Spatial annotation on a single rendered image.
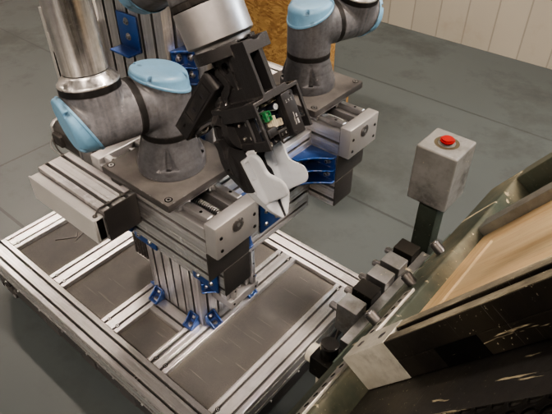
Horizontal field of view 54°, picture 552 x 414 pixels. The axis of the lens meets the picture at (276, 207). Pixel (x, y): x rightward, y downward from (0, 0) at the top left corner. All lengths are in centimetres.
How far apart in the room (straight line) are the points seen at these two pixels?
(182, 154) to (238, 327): 92
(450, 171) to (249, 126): 100
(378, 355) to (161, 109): 61
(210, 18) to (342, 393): 67
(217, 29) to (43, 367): 184
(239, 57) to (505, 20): 399
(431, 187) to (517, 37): 302
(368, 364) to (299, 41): 83
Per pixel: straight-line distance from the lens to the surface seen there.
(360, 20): 151
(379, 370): 95
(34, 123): 369
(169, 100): 110
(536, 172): 149
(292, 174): 64
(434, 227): 170
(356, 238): 257
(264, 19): 304
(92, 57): 104
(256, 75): 56
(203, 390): 181
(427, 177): 156
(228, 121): 59
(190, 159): 117
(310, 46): 144
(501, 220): 129
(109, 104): 106
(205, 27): 57
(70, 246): 236
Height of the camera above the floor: 174
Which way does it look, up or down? 40 degrees down
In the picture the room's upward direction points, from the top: straight up
